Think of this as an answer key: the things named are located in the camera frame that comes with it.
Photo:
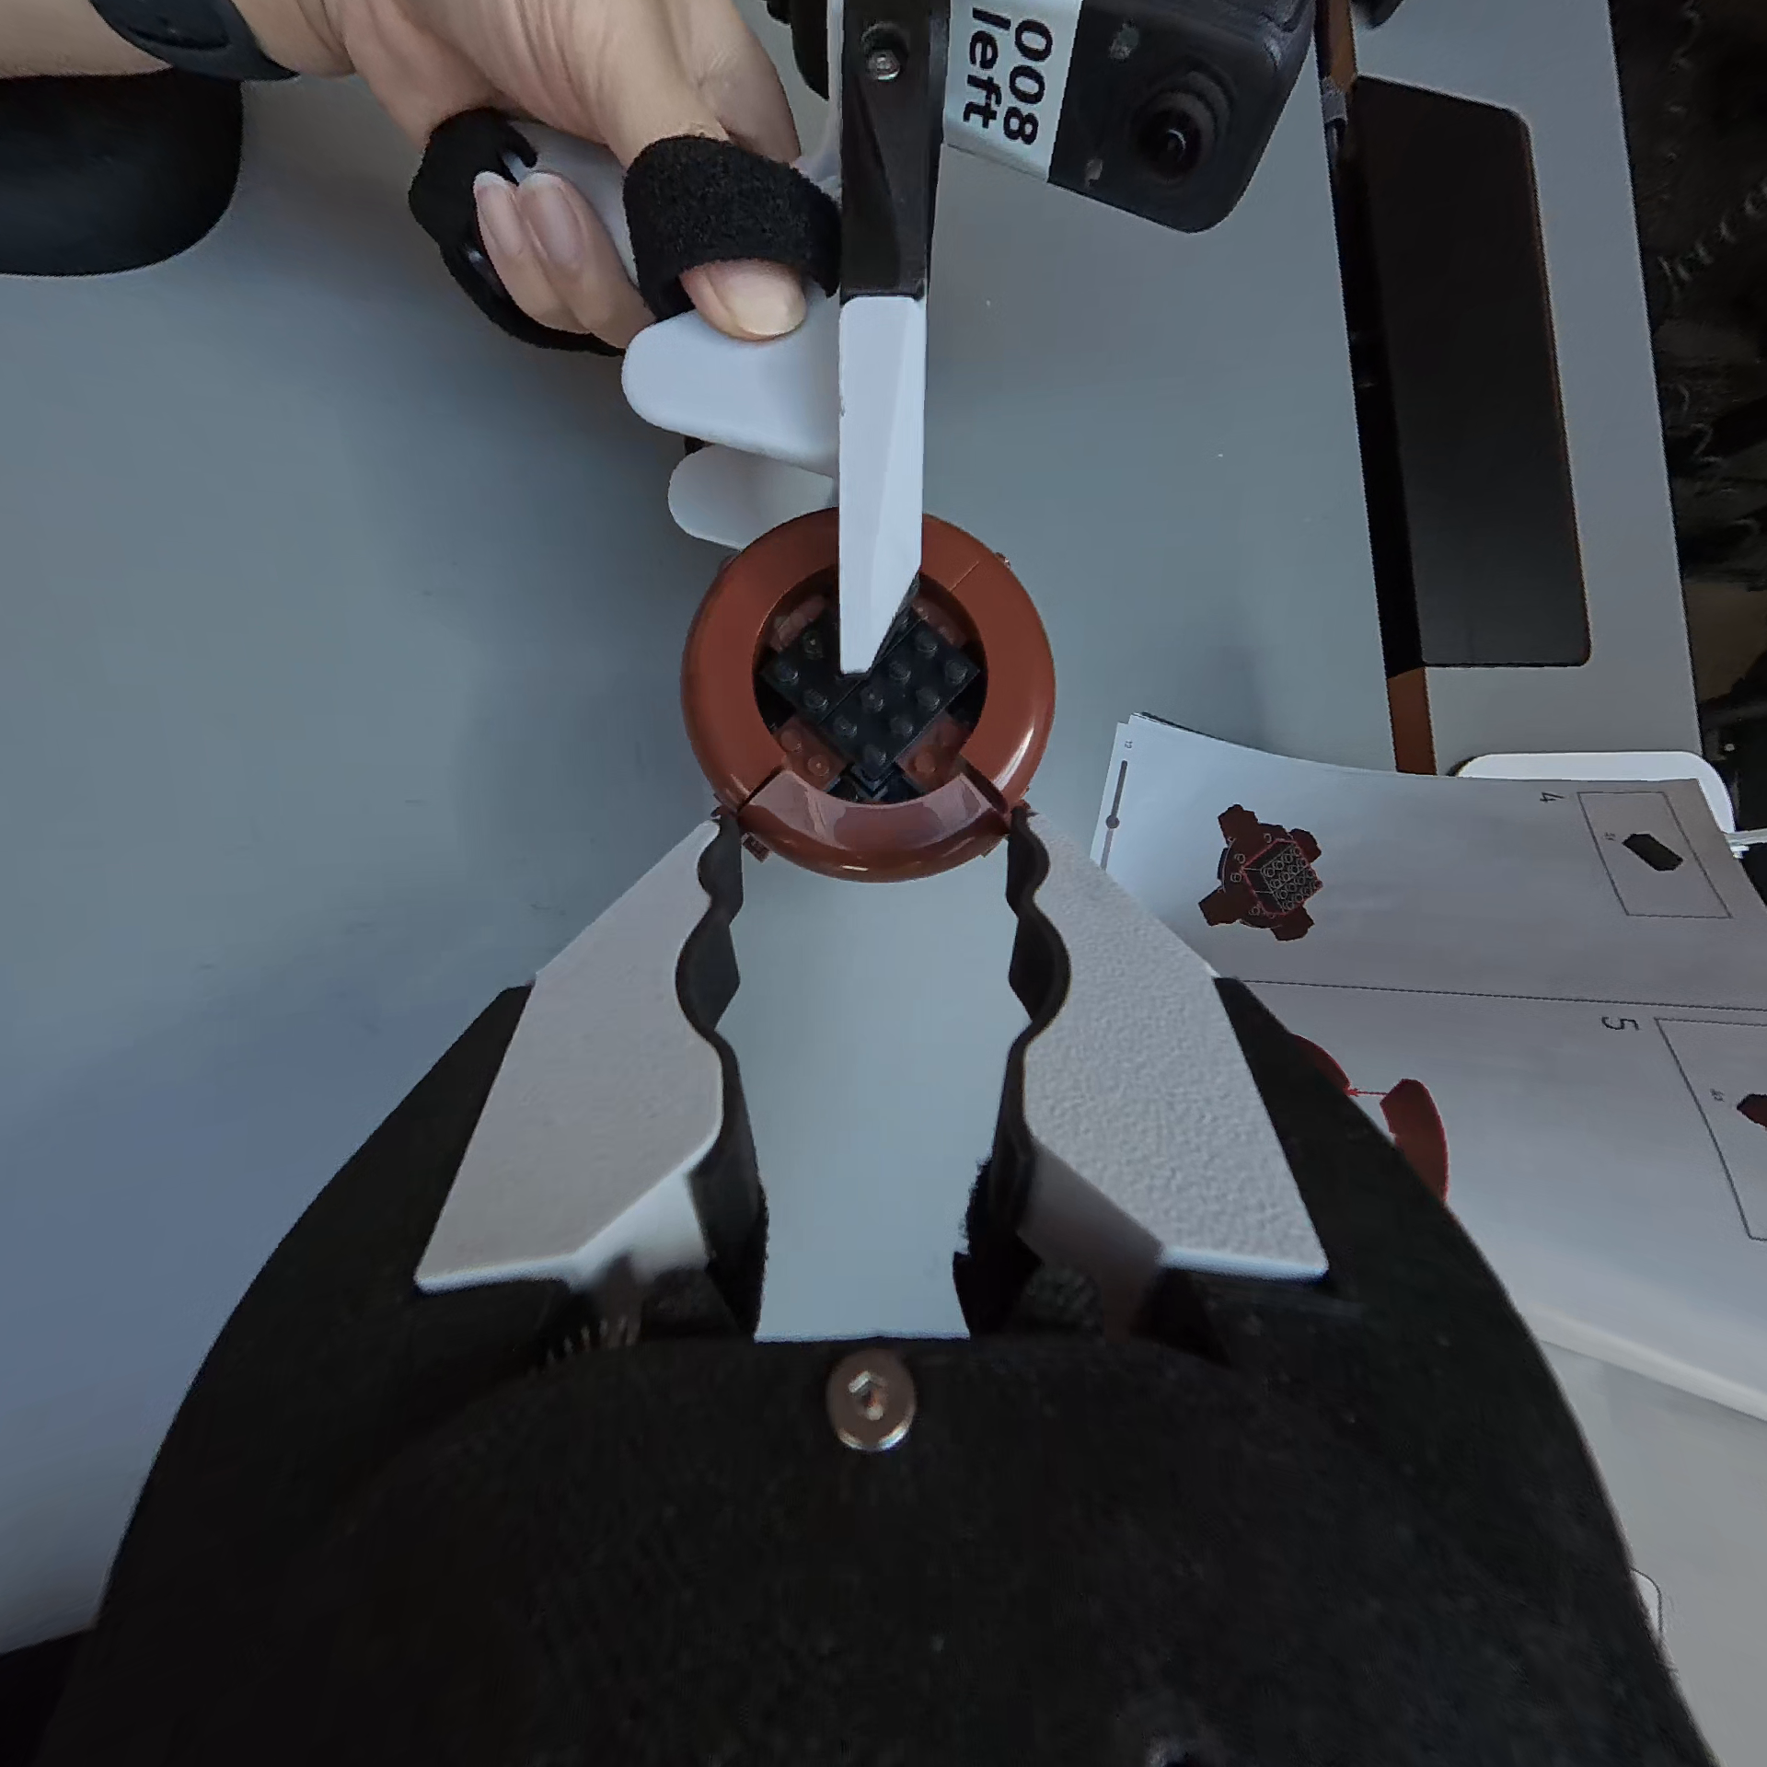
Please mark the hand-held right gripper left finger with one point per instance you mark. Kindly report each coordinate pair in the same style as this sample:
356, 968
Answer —
581, 1105

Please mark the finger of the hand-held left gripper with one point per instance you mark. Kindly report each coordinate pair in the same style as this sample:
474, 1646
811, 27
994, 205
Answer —
882, 470

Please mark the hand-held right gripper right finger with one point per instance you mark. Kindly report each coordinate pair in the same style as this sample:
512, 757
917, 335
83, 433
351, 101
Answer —
1174, 1119

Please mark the brown round brick model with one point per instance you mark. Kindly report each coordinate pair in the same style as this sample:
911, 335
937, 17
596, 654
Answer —
719, 691

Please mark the person's left forearm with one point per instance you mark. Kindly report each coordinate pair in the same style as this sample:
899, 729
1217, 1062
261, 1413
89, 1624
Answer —
57, 56

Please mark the grey adjoining desk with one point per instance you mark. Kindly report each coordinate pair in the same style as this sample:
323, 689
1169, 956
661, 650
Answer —
1628, 413

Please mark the person's left hand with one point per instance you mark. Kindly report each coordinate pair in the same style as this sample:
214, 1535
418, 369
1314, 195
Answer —
581, 56

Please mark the building instruction booklet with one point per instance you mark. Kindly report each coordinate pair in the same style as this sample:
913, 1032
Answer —
1491, 941

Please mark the black wristwatch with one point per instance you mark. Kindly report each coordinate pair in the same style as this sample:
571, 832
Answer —
193, 34

